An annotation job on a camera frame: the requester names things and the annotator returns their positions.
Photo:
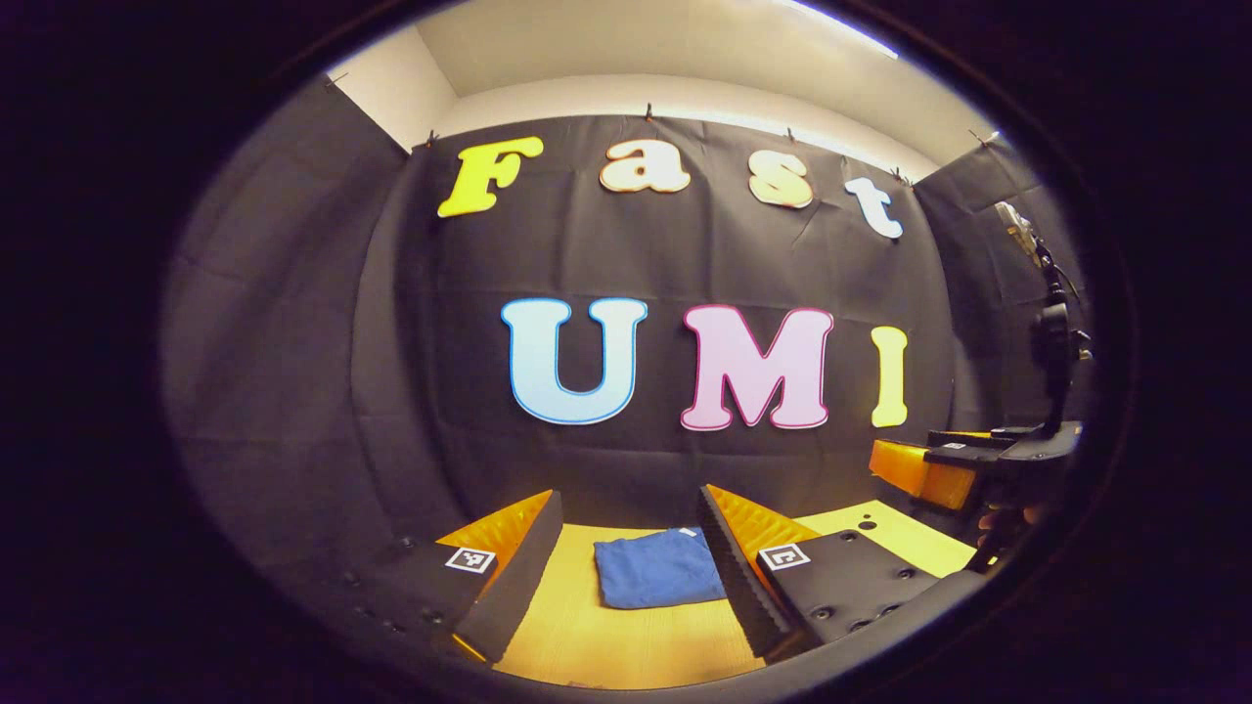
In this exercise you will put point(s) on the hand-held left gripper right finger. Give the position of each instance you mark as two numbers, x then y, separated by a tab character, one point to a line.
738	587

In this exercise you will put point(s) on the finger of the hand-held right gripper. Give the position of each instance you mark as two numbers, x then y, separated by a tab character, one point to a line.
919	474
963	439

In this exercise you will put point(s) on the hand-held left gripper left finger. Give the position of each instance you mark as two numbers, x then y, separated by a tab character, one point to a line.
518	587

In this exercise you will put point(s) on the blue jacket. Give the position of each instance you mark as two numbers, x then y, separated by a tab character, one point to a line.
655	572

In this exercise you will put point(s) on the black backdrop cloth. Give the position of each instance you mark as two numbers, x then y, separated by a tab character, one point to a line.
665	264

